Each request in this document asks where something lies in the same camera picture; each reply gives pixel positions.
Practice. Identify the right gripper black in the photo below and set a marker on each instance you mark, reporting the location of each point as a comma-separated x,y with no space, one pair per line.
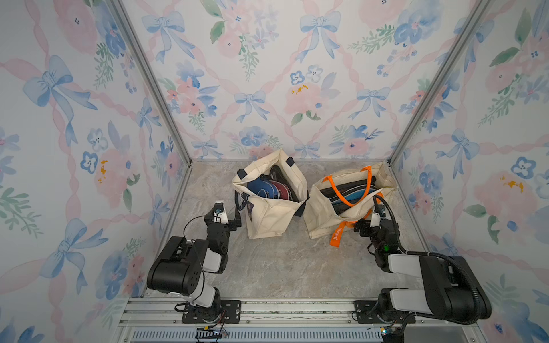
362,223

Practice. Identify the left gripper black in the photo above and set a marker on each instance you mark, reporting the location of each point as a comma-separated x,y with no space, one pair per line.
231,224

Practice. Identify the cream canvas bag navy handles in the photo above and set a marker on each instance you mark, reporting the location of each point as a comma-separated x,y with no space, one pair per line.
267,218

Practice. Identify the cream canvas bag orange handles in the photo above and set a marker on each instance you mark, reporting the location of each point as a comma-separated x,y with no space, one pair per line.
341,199

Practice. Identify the blue ping pong paddle case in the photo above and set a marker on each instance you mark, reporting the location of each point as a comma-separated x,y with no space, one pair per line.
264,188

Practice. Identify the maroon ping pong paddle case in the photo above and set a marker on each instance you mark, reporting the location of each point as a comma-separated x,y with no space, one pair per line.
283,191

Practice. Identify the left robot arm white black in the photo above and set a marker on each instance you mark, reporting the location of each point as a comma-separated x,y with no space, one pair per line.
182,264

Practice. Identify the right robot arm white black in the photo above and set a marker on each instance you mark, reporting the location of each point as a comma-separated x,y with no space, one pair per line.
450,291

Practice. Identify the dark items in orange bag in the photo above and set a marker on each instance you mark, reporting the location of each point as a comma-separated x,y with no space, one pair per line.
352,192

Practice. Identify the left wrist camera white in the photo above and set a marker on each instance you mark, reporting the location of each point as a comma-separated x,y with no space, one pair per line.
219,213

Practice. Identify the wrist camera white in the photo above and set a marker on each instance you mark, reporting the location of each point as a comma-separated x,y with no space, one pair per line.
376,216
219,213

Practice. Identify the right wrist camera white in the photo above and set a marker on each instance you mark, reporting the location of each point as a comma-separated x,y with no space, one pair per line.
376,216

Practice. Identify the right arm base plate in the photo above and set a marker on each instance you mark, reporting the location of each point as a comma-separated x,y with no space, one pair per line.
371,312

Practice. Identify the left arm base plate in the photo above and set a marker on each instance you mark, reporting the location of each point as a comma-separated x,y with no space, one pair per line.
221,312

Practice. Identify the aluminium front rail frame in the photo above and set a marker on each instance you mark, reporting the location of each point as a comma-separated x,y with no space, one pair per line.
155,319

